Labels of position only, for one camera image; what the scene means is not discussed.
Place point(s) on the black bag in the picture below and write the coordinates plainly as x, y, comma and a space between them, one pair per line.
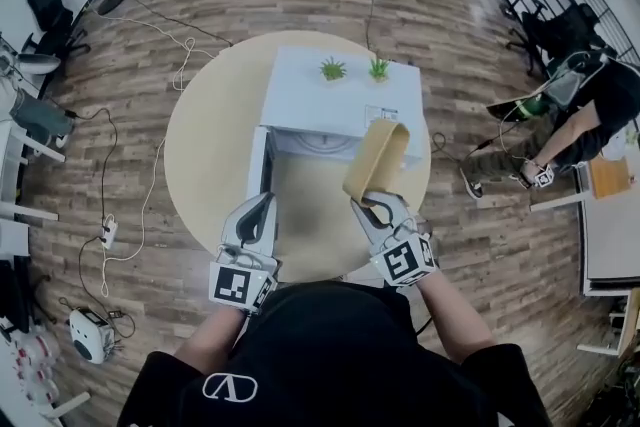
12, 295

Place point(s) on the white desk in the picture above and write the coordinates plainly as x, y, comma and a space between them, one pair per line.
610, 235
15, 195

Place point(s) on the person's black shirt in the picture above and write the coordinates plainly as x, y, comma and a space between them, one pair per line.
325, 345

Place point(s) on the small green potted plant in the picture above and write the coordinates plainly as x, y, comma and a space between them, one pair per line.
378, 67
332, 69

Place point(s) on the person's left forearm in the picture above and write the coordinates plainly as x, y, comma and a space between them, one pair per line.
210, 340

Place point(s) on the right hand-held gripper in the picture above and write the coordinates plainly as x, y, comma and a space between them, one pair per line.
402, 262

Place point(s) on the pack of water bottles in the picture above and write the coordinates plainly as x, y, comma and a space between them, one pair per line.
35, 370

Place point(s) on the person's right forearm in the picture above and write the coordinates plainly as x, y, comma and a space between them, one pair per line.
455, 320

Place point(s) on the white microwave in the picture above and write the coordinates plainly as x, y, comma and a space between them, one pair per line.
320, 105

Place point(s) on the black office chair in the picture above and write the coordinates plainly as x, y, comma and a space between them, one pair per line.
47, 15
560, 32

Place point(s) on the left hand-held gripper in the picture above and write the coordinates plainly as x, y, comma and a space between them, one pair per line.
232, 285

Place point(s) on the white power strip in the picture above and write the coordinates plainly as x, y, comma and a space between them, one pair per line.
109, 231

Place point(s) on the tan bread slice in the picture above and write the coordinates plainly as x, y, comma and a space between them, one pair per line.
375, 165

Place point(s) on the white toaster appliance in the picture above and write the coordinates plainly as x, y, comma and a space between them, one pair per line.
85, 340

